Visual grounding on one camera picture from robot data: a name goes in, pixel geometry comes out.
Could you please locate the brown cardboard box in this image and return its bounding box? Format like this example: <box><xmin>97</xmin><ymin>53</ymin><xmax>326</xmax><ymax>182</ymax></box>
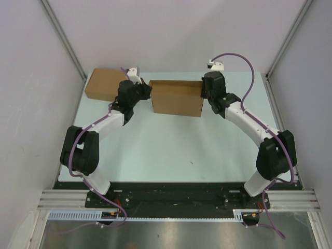
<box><xmin>85</xmin><ymin>68</ymin><xmax>127</xmax><ymax>102</ymax></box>

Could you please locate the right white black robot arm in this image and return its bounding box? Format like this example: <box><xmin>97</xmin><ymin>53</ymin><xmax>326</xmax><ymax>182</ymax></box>
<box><xmin>201</xmin><ymin>71</ymin><xmax>297</xmax><ymax>208</ymax></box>

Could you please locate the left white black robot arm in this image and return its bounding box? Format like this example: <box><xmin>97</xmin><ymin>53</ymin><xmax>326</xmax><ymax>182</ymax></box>
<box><xmin>60</xmin><ymin>77</ymin><xmax>152</xmax><ymax>208</ymax></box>

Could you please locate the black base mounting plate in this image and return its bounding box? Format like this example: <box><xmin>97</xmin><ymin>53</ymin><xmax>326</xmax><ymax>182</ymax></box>
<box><xmin>86</xmin><ymin>182</ymin><xmax>270</xmax><ymax>209</ymax></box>

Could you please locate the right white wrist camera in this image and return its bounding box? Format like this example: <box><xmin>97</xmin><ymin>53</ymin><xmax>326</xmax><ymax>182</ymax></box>
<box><xmin>207</xmin><ymin>60</ymin><xmax>224</xmax><ymax>72</ymax></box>

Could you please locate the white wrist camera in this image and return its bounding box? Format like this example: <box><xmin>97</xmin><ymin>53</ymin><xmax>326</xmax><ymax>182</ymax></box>
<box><xmin>207</xmin><ymin>60</ymin><xmax>224</xmax><ymax>72</ymax></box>
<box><xmin>127</xmin><ymin>67</ymin><xmax>142</xmax><ymax>84</ymax></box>

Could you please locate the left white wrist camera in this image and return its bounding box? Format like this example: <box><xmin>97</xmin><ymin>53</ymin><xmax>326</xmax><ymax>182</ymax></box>
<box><xmin>127</xmin><ymin>67</ymin><xmax>142</xmax><ymax>84</ymax></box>

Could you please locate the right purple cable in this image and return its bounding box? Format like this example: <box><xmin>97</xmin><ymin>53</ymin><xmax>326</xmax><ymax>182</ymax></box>
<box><xmin>211</xmin><ymin>52</ymin><xmax>296</xmax><ymax>239</ymax></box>

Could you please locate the left aluminium frame post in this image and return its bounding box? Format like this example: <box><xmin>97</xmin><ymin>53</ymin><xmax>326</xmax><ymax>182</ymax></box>
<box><xmin>38</xmin><ymin>0</ymin><xmax>87</xmax><ymax>80</ymax></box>

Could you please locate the aluminium frame post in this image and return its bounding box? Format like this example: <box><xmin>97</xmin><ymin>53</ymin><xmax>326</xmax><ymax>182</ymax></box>
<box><xmin>38</xmin><ymin>0</ymin><xmax>87</xmax><ymax>80</ymax></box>
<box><xmin>265</xmin><ymin>0</ymin><xmax>315</xmax><ymax>80</ymax></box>

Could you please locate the right aluminium frame post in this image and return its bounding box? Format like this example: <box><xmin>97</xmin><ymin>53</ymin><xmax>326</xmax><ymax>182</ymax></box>
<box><xmin>265</xmin><ymin>0</ymin><xmax>315</xmax><ymax>80</ymax></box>

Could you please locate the white slotted cable duct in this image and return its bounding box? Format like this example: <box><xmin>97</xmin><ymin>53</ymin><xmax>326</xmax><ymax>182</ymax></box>
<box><xmin>48</xmin><ymin>210</ymin><xmax>243</xmax><ymax>223</ymax></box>

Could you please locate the front aluminium extrusion rail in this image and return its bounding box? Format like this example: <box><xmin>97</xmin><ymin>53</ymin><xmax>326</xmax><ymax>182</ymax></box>
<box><xmin>37</xmin><ymin>190</ymin><xmax>321</xmax><ymax>212</ymax></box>

